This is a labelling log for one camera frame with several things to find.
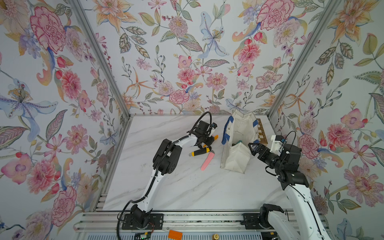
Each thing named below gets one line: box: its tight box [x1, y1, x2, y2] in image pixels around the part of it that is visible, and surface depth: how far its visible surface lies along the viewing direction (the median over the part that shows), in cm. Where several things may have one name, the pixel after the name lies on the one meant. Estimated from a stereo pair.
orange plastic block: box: [168, 229, 183, 240], surface depth 72 cm
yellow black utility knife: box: [189, 147, 210, 157], surface depth 102 cm
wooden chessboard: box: [256, 118, 268, 144], surface depth 109 cm
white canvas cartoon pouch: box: [220, 109, 259, 174], surface depth 92 cm
